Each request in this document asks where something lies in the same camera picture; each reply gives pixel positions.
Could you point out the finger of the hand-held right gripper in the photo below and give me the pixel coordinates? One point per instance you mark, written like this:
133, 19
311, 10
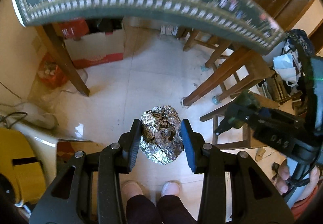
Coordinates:
233, 119
267, 113

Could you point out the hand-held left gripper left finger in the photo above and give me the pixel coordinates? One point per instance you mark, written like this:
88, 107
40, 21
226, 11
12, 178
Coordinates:
132, 147

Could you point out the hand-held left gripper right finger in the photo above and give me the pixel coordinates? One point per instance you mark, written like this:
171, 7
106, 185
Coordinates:
188, 148

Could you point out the aluminium foil ball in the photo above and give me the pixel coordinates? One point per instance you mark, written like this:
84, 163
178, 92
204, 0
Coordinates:
161, 133

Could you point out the person's right forearm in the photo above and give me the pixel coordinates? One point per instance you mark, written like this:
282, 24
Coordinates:
306, 205

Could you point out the person's right hand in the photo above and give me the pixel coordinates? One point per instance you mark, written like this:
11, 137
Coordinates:
282, 178

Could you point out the low wooden stool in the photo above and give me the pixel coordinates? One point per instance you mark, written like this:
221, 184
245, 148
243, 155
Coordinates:
209, 116

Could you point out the beige slipper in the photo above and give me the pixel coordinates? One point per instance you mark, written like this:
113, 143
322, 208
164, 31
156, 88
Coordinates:
262, 154

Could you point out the person's left white shoe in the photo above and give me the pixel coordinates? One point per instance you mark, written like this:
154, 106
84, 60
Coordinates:
131, 188

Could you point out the person's white shoe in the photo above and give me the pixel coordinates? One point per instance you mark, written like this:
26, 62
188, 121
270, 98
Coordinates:
131, 188
171, 187

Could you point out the person's right white shoe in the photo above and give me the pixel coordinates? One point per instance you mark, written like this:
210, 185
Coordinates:
171, 187

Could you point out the wooden stool blue foot caps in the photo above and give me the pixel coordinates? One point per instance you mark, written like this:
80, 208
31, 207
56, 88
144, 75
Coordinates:
256, 67

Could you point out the blue face mask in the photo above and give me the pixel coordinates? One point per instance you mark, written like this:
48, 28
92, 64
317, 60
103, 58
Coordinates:
285, 67

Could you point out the person's right leg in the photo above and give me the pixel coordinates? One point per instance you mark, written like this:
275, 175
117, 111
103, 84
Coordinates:
174, 210

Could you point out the person's leg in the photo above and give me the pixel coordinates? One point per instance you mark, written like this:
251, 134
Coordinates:
141, 211
174, 210

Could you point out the person's left leg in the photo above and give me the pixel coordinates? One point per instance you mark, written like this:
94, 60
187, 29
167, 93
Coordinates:
141, 211

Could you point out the dark knit clothing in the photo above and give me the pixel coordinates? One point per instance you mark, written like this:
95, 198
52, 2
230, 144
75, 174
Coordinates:
301, 40

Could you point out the white board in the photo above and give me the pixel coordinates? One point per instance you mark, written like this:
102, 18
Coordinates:
50, 133

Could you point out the wooden table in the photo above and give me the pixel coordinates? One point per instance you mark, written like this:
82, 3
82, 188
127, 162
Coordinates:
68, 62

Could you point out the red white cardboard box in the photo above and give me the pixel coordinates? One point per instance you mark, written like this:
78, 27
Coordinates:
96, 45

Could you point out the red plastic bag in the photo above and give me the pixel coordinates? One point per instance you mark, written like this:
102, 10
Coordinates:
50, 72

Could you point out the yellow plastic container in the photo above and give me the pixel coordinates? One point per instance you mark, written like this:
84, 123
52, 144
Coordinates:
22, 163

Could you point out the dark floral tablecloth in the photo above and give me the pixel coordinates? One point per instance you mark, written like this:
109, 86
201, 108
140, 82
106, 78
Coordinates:
151, 4

